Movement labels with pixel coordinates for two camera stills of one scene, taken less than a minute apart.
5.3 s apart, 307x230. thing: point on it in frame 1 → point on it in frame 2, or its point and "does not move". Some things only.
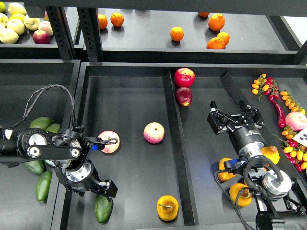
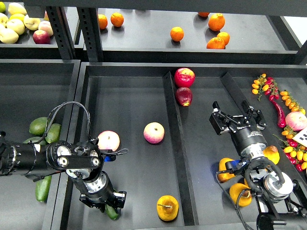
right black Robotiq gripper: (247, 137) does not move
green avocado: (103, 209) → (111, 212)
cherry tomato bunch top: (267, 86) does not move
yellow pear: (167, 207) does not move
